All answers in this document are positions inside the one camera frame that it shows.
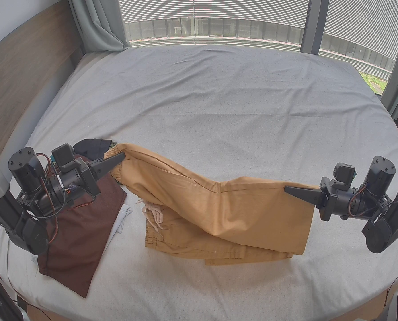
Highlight tan shorts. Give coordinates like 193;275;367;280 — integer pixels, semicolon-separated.
104;142;321;267

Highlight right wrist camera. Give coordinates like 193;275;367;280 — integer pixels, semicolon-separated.
333;162;357;188

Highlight bed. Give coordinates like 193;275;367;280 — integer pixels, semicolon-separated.
0;0;398;321

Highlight grey-green curtain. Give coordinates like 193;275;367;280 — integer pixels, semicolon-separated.
64;0;133;53

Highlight window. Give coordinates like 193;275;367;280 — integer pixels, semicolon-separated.
114;0;398;97

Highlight black garment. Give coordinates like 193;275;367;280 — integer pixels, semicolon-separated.
73;138;113;165

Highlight white garment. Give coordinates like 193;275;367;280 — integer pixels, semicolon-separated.
100;203;133;257

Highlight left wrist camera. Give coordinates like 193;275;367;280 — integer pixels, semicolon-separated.
51;144;77;173

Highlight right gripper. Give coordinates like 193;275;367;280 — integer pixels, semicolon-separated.
318;177;357;221

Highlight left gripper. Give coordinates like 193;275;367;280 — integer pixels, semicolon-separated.
56;158;102;198

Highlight brown garment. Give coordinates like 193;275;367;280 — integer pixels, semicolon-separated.
37;171;127;299

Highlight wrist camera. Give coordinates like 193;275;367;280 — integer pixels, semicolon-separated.
51;144;77;173
333;162;357;188

